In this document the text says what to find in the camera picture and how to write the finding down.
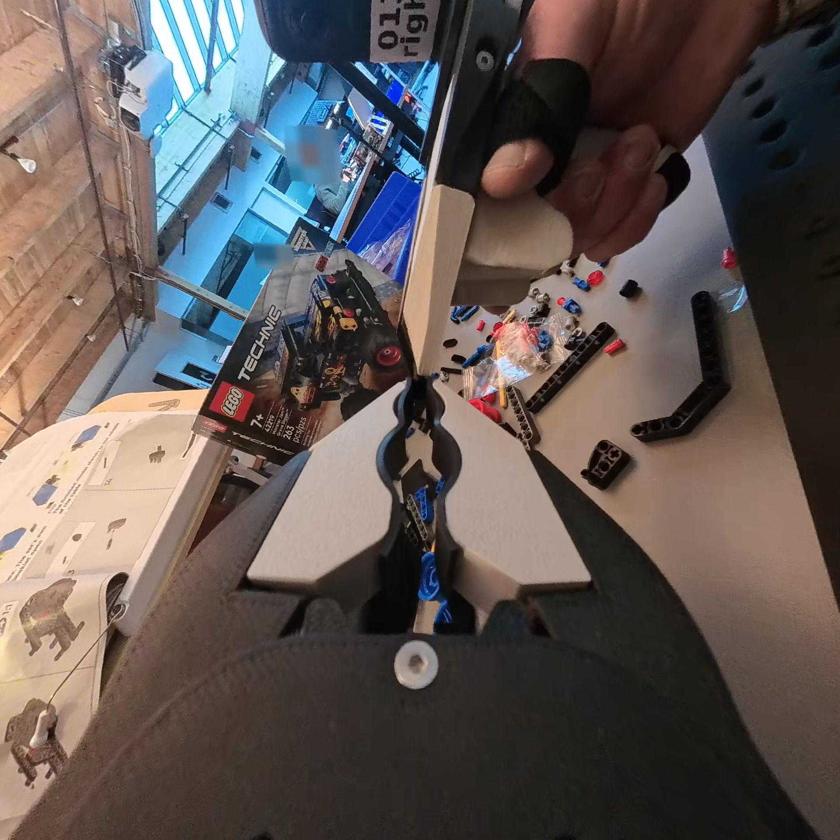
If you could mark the window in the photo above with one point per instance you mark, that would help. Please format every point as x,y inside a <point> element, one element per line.
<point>197,52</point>

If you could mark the long thin yellow axle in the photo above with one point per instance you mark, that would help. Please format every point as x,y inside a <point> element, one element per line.
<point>501,380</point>

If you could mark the blue wheel rim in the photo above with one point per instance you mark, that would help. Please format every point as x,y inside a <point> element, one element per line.
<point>430,577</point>

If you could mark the red round disc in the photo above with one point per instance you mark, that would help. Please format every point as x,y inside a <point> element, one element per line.
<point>595,278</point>

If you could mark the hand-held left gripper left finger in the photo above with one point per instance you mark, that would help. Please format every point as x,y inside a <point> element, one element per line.
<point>328,518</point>

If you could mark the long black straight beam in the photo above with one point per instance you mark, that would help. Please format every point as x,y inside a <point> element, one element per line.
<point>571,367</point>

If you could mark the heap of small mixed pins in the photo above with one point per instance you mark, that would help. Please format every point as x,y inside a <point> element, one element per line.
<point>531,344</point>

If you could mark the toy set box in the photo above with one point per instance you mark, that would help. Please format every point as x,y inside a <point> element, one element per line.
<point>308,341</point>

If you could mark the clear plastic scrap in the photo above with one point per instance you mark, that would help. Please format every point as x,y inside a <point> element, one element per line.
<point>735,298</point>

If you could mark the small black beam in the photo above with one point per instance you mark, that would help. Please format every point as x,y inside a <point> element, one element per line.
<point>420,410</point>

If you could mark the red wheel rim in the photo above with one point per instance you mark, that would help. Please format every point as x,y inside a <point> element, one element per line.
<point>489,410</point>

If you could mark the white side table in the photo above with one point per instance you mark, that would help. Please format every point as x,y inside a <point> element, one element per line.
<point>177,525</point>

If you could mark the black bush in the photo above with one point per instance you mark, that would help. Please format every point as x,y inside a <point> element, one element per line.
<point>628,289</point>

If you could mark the clear plastic bag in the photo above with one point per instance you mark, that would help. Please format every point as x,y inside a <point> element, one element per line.
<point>558,334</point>

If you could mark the pile of small connector pins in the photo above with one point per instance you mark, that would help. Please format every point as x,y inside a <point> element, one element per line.
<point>463,313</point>

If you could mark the white wall device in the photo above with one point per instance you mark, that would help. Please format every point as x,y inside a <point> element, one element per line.
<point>148,85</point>

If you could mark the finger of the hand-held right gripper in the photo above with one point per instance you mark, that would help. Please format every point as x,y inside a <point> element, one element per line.
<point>443,262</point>

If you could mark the black connector block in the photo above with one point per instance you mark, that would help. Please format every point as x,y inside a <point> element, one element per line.
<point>604,466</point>

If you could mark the dark perforated panel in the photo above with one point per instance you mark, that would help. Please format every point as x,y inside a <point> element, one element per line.
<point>787,229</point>

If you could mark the long black angled beam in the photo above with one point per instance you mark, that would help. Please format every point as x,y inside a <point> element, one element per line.
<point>712,354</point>

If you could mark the instruction booklet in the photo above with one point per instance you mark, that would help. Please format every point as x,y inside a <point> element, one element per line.
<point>65,525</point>

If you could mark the black metal frame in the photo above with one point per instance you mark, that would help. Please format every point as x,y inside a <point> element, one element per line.
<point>380,103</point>

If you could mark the stack of blue bins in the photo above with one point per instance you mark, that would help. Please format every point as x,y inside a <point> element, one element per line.
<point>384,216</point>

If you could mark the person's right hand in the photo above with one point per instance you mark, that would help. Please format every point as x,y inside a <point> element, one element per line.
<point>656,65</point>

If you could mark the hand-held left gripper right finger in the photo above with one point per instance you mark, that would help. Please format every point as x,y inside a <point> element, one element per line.
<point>512,518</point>

